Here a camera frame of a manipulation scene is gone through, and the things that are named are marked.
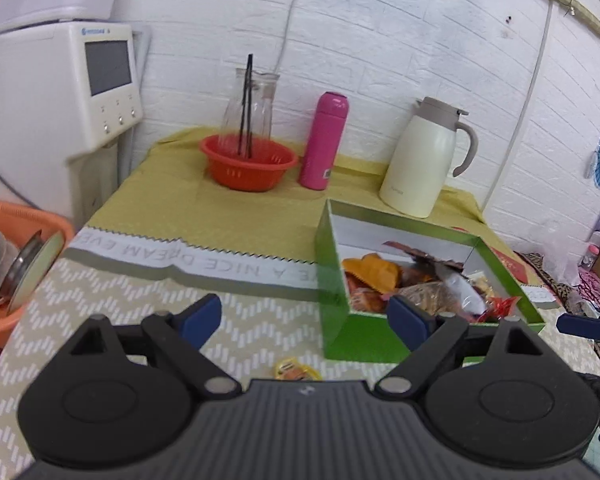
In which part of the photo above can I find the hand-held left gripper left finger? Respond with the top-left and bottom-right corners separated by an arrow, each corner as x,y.
69,293 -> 240,396

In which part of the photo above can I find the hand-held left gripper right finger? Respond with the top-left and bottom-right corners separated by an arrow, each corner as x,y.
374,295 -> 547,396

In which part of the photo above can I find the clear bag of orange snacks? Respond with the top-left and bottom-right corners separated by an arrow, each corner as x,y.
345,285 -> 388,313

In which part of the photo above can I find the orange snack packet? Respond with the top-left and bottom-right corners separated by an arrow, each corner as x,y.
342,253 -> 403,293

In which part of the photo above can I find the white snack packet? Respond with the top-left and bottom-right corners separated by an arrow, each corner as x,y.
437,265 -> 486,313

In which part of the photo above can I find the dark brown glossy packet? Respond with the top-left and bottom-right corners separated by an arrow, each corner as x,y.
380,240 -> 468,273

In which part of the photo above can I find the red cookie packet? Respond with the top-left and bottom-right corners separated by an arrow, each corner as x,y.
480,296 -> 523,318

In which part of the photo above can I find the green cardboard box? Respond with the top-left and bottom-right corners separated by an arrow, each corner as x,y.
315,198 -> 547,362

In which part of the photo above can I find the orange jelly cup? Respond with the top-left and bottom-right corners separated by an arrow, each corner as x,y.
272,357 -> 323,381

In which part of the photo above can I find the white paper card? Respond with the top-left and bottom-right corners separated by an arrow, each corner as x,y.
522,285 -> 561,311

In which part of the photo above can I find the dark patterned cloth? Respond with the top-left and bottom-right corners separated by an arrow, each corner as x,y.
517,250 -> 600,376

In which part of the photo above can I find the red envelope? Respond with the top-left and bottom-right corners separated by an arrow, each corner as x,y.
497,252 -> 528,281

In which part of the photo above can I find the yellow table cloth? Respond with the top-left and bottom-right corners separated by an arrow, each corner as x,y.
87,126 -> 486,261

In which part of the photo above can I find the red plastic basket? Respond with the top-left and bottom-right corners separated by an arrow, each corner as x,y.
199,134 -> 299,192

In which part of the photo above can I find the cream thermal jug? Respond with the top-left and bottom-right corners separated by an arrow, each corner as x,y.
378,96 -> 479,219

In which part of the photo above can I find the round pot lid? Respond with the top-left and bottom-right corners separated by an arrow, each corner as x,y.
0,230 -> 66,313

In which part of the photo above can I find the pink thermos bottle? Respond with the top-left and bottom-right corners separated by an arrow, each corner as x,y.
299,91 -> 350,191

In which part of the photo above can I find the black drinking straw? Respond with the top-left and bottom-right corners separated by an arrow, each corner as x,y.
247,55 -> 255,159
237,53 -> 255,155

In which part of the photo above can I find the clear glass carafe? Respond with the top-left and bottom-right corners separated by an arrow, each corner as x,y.
217,67 -> 281,148

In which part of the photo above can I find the white dispenser with screen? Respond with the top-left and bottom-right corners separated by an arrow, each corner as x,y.
0,21 -> 146,221

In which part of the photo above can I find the white wall cable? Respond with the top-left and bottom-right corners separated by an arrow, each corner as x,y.
480,0 -> 558,207
275,0 -> 312,77

